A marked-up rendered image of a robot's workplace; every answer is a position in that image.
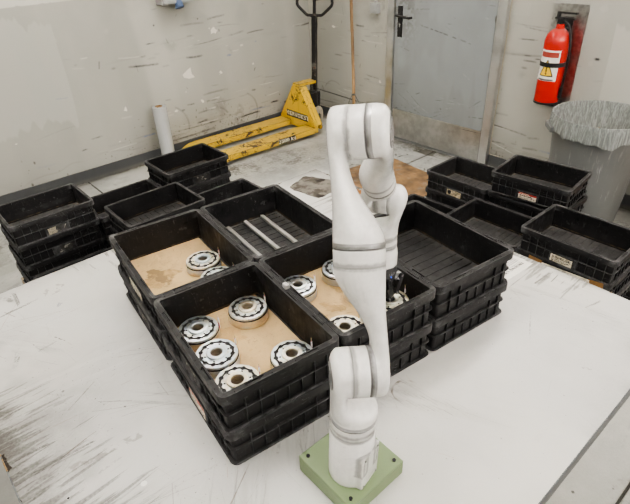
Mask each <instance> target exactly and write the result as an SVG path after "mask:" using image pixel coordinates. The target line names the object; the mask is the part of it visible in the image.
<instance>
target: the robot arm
mask: <svg viewBox="0 0 630 504"><path fill-rule="evenodd" d="M326 138H327V140H326V143H327V150H328V161H329V171H330V181H331V193H332V248H333V272H334V276H335V279H336V281H337V283H338V285H339V287H340V288H341V290H342V291H343V293H344V294H345V295H346V297H347V298H348V299H349V301H350V302H351V303H352V305H353V306H354V308H355V309H356V311H357V312H358V314H359V316H360V317H361V319H362V321H363V323H364V325H365V327H366V329H367V332H368V335H369V345H362V346H347V347H336V348H334V349H333V350H332V352H331V354H330V357H329V362H328V363H329V364H328V366H329V382H330V418H329V472H330V475H331V477H332V478H333V480H334V481H335V482H337V483H338V484H340V485H342V486H344V487H349V488H358V489H359V490H362V489H363V487H365V485H366V483H367V482H368V480H369V479H370V478H371V476H372V475H373V473H374V472H375V471H376V469H377V459H378V449H379V440H377V439H376V427H377V418H378V405H377V402H376V399H375V398H374V397H381V396H385V395H386V394H387V393H388V391H389V387H390V376H391V373H390V358H389V346H388V334H387V322H386V301H387V302H392V298H393V295H394V294H398V292H399V289H400V286H401V283H402V280H403V277H404V274H403V273H402V272H400V271H399V270H397V255H398V250H397V234H398V226H399V222H400V219H401V216H402V214H403V211H404V209H405V206H406V204H407V200H408V194H407V191H406V189H405V187H404V186H403V185H401V184H396V179H395V175H394V170H393V162H394V126H393V117H392V114H391V111H390V109H389V108H388V106H387V105H386V104H383V103H362V104H346V105H337V106H333V107H331V108H330V110H329V111H328V115H327V120H326ZM349 160H364V161H363V163H362V164H361V167H360V169H359V179H360V182H361V185H362V191H361V195H359V193H358V191H357V189H356V187H355V185H354V182H353V180H352V177H351V173H350V169H349ZM372 213H379V214H388V215H389V216H386V217H379V218H375V217H374V216H373V214H372ZM395 284H396V288H395V287H394V285H395Z"/></svg>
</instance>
